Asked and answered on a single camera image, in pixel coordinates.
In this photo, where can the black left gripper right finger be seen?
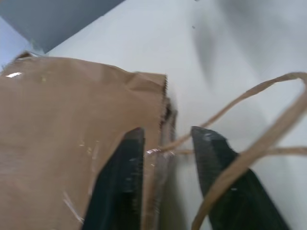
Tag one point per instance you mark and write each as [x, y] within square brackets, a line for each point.
[216, 165]

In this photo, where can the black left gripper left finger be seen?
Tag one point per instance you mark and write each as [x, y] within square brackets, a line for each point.
[120, 182]

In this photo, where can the brown paper bag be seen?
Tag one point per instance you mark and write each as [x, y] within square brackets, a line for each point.
[60, 115]

